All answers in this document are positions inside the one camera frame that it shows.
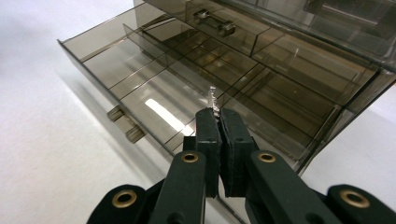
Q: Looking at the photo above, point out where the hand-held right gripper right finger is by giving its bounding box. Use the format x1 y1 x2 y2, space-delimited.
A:
219 107 260 198

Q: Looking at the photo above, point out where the small silver jewelry piece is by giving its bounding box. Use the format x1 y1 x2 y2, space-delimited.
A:
206 86 220 118

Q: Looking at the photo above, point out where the smoky transparent drawer organizer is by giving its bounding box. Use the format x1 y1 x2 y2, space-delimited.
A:
134 0 396 175

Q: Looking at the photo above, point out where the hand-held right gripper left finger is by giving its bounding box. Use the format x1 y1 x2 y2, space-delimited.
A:
182 107 223 199

